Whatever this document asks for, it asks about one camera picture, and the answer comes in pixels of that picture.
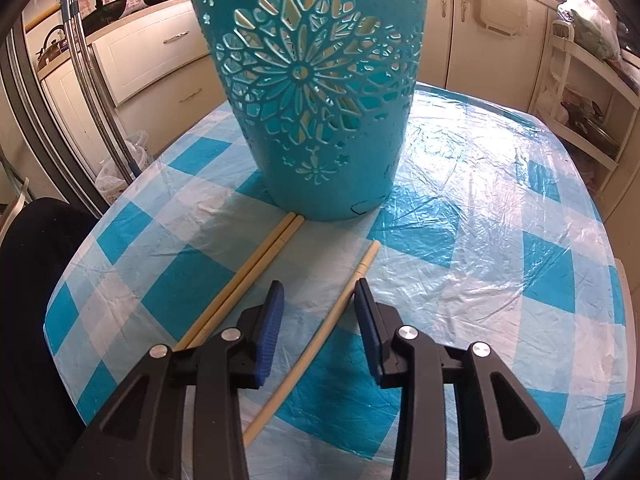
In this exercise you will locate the white floral plastic bag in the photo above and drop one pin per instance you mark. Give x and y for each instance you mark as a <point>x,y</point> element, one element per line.
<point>112,175</point>

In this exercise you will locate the beige chopstick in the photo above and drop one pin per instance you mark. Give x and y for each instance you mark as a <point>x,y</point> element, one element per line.
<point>291,377</point>
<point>252,275</point>

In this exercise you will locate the white shelf rack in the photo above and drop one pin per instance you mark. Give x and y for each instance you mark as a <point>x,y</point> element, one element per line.
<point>585,62</point>

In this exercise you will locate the teal cut-out plastic basket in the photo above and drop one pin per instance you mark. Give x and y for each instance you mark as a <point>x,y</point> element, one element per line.
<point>310,180</point>

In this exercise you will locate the pair of wooden chopsticks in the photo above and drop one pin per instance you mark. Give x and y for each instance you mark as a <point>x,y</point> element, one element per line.
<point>239,275</point>

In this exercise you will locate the blue white checked tablecloth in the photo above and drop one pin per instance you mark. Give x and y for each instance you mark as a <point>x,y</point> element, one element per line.
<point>475,185</point>

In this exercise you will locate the white hanging bin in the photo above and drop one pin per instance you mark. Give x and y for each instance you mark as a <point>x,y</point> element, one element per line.
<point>500,7</point>

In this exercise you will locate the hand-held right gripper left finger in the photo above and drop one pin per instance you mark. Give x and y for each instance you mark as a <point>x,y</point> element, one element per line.
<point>267,340</point>

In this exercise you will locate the metal kettle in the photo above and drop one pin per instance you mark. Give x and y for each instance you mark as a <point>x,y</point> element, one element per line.
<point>50,52</point>

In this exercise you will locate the clear plastic bag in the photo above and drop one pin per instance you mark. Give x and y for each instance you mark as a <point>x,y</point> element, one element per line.
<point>590,25</point>

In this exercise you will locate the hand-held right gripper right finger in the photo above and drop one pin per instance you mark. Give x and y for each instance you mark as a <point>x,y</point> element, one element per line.
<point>370,340</point>

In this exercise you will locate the cream drawer cabinet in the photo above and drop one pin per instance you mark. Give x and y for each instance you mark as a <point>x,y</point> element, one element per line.
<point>150,50</point>

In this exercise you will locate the cream door cabinet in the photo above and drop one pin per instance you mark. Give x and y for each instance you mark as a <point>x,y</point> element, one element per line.
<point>450,35</point>

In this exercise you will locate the metal pot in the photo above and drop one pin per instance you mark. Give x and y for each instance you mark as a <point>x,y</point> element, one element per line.
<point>595,132</point>

